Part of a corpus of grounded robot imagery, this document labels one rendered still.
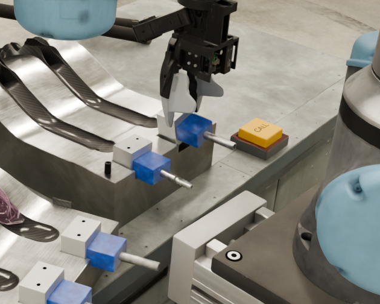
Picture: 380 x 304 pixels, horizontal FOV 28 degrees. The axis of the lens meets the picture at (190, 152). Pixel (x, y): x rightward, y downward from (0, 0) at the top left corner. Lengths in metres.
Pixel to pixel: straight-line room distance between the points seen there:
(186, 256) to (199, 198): 0.42
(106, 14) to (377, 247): 0.24
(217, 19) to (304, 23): 3.29
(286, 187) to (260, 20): 2.75
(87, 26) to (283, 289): 0.31
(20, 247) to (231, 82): 0.75
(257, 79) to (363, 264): 1.17
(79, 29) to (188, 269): 0.38
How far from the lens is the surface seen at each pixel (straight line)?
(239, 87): 1.62
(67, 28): 0.54
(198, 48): 1.10
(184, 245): 0.82
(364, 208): 0.50
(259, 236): 0.77
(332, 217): 0.50
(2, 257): 1.02
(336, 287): 0.71
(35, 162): 1.21
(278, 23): 4.32
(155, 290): 1.33
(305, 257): 0.72
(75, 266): 1.00
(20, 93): 1.30
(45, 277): 0.94
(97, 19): 0.54
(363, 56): 0.64
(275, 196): 1.62
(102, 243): 1.02
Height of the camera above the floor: 1.49
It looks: 31 degrees down
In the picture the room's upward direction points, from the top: 6 degrees clockwise
